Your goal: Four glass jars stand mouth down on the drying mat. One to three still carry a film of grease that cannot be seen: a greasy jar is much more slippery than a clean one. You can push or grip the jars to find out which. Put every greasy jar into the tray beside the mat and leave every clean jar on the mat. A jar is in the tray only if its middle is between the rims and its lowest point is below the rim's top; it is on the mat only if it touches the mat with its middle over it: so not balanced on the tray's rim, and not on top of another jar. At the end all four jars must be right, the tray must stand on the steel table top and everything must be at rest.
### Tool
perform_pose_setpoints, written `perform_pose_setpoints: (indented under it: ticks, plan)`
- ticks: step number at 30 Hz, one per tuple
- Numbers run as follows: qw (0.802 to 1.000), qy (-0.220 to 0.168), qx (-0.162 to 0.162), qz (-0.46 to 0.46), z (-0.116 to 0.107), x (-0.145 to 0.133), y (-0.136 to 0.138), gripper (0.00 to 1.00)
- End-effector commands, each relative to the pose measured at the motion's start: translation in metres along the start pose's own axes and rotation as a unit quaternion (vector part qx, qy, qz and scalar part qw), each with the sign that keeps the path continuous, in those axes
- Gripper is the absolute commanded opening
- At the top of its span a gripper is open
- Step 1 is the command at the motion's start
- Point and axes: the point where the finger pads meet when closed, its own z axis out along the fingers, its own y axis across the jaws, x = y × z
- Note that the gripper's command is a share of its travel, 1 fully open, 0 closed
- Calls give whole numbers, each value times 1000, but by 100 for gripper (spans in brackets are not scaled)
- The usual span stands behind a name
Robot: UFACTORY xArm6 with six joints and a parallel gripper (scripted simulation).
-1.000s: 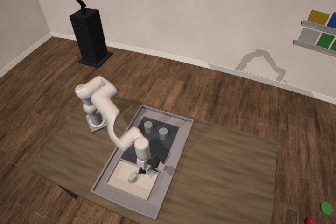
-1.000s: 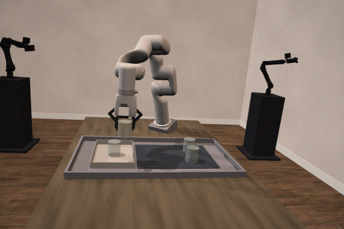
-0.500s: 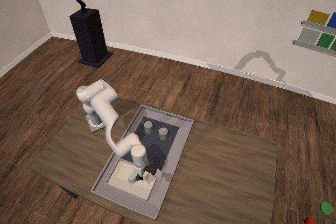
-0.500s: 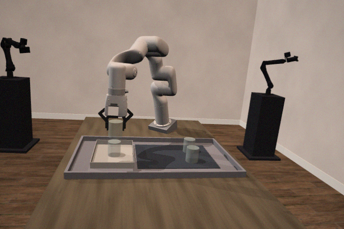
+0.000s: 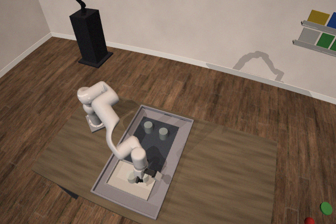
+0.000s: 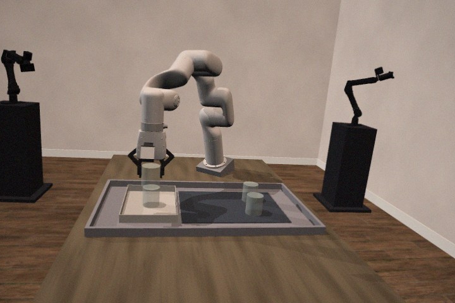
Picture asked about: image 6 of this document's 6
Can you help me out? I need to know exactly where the clear glass jar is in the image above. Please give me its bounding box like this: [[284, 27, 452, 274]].
[[242, 181, 258, 202], [245, 192, 264, 216], [141, 163, 161, 189], [142, 186, 160, 208]]

